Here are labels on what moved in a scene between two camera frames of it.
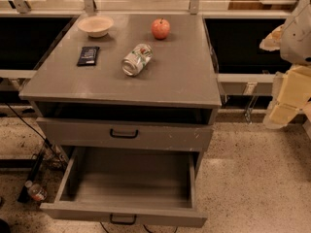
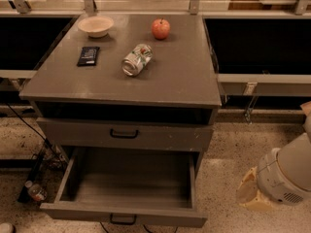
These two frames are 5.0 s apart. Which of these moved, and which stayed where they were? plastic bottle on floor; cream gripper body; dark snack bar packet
Moved: cream gripper body
Stayed: plastic bottle on floor; dark snack bar packet
